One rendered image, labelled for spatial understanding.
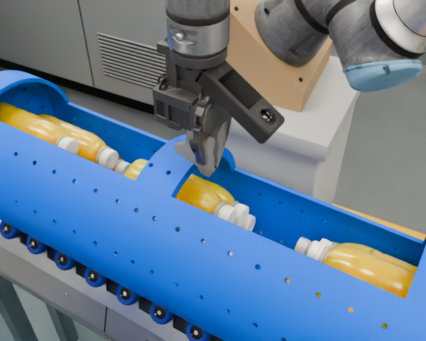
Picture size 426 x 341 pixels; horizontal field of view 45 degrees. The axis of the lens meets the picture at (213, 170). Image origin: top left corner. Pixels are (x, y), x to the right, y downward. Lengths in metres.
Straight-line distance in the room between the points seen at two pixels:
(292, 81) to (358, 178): 1.68
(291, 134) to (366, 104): 2.20
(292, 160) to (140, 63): 1.82
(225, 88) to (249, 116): 0.05
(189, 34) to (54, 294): 0.68
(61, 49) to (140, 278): 2.40
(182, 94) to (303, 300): 0.31
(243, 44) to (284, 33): 0.08
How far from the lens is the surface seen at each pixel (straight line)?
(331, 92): 1.10
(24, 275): 1.16
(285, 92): 1.01
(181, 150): 0.73
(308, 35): 0.98
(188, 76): 0.66
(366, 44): 0.86
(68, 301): 1.09
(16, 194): 0.91
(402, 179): 2.70
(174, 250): 0.73
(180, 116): 0.68
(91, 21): 2.83
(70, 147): 0.96
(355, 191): 2.56
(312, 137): 0.97
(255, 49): 0.99
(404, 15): 0.83
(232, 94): 0.63
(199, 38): 0.60
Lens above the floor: 1.75
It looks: 43 degrees down
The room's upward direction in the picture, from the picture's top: straight up
